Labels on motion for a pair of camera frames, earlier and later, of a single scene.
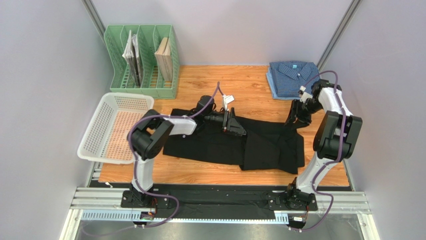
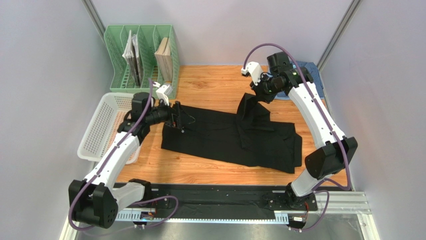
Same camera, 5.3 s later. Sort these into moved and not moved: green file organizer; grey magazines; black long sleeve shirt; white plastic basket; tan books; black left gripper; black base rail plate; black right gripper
Moved: black right gripper; black long sleeve shirt; black left gripper
Not moved: grey magazines; white plastic basket; tan books; black base rail plate; green file organizer
